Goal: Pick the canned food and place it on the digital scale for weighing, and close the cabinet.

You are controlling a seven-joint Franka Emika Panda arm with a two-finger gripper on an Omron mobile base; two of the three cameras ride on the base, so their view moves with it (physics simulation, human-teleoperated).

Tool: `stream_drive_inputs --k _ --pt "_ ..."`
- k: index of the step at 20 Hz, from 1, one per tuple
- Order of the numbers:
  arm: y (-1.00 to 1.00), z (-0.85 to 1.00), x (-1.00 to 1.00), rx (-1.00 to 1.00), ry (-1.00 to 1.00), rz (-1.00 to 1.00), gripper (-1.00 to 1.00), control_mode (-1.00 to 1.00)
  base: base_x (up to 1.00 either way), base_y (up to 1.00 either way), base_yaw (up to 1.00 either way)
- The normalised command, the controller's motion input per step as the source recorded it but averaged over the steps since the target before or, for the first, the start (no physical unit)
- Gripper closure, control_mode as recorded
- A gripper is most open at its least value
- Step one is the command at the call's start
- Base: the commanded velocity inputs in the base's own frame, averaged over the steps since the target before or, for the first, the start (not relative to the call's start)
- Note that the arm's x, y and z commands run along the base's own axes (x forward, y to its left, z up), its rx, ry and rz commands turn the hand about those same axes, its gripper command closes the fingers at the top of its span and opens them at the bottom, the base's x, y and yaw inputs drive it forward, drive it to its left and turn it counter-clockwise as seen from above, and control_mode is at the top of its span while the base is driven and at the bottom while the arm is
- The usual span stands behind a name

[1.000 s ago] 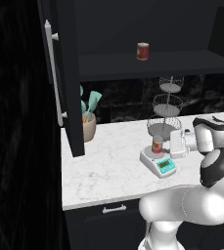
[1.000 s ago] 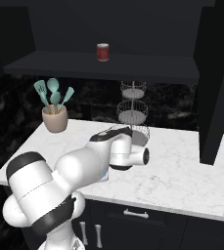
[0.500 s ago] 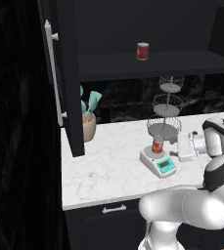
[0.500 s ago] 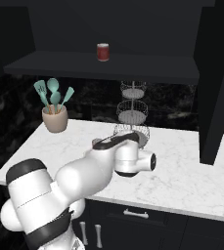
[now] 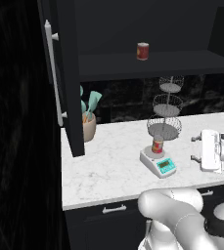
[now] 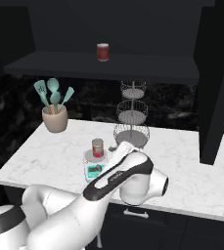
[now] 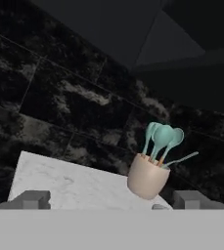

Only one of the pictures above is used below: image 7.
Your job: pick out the small grey rounded object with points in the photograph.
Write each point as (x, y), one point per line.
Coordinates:
(160, 207)

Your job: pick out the teal spoon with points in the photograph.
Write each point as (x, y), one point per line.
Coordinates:
(150, 133)
(164, 135)
(177, 136)

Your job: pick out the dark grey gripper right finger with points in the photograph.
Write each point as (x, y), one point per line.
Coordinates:
(190, 199)

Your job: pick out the dark wall cabinet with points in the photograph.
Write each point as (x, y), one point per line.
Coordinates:
(195, 74)

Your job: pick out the grey thin utensil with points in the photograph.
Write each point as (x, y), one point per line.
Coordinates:
(182, 159)

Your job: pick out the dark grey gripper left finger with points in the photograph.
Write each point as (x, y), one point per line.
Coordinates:
(32, 199)

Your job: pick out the dark cabinet door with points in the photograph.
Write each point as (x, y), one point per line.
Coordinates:
(110, 26)

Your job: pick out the beige utensil pot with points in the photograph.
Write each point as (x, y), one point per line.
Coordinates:
(147, 179)

